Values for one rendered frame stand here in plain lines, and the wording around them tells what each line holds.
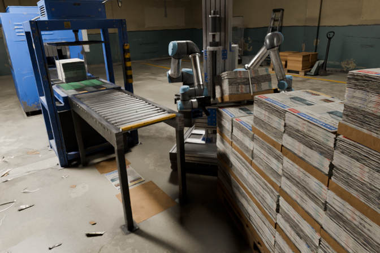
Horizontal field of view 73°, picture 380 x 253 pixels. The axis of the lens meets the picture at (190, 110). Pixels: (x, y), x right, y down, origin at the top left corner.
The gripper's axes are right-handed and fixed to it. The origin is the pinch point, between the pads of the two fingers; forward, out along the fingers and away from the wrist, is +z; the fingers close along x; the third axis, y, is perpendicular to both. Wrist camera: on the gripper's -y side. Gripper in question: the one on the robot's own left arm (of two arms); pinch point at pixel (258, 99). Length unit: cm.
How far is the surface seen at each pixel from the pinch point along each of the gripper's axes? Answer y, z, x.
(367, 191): -36, 43, 134
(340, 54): 100, -505, -390
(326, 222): -53, 44, 114
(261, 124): -15, 42, 73
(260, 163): -38, 43, 66
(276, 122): -14, 42, 87
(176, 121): -9, 75, 4
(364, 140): -20, 43, 135
